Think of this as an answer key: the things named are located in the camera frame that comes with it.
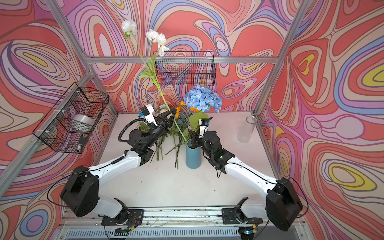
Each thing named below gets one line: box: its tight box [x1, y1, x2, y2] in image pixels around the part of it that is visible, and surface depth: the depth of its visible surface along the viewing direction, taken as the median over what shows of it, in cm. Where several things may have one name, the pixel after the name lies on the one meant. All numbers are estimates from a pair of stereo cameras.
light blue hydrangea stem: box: [184, 85, 223, 114], surface depth 64 cm
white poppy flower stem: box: [121, 19, 188, 141], surface depth 56 cm
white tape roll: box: [68, 114, 95, 133], surface depth 74 cm
